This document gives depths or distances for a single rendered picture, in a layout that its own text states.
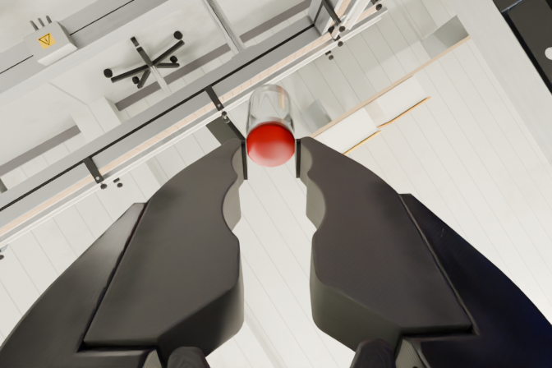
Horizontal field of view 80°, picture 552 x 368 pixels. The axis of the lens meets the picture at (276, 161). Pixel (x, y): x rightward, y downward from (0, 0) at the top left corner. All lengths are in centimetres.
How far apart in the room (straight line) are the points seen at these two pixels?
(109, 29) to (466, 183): 353
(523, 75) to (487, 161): 365
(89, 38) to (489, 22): 117
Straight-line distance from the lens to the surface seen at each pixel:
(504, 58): 54
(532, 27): 50
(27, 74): 141
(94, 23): 137
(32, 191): 133
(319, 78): 347
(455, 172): 393
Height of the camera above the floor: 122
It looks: level
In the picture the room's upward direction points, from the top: 148 degrees clockwise
